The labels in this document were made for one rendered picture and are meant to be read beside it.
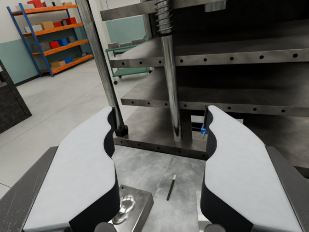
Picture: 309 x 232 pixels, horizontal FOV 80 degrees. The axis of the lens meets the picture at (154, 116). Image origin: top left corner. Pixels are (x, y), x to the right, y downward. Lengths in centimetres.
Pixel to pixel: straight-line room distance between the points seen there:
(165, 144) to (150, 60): 50
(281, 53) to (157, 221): 82
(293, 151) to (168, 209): 70
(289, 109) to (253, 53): 31
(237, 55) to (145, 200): 72
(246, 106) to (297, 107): 20
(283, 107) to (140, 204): 76
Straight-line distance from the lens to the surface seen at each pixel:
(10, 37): 772
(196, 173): 96
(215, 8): 116
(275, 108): 102
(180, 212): 84
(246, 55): 92
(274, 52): 92
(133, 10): 105
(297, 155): 116
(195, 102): 103
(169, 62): 94
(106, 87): 116
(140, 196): 82
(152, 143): 118
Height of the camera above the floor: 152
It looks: 30 degrees down
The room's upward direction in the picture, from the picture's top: 11 degrees counter-clockwise
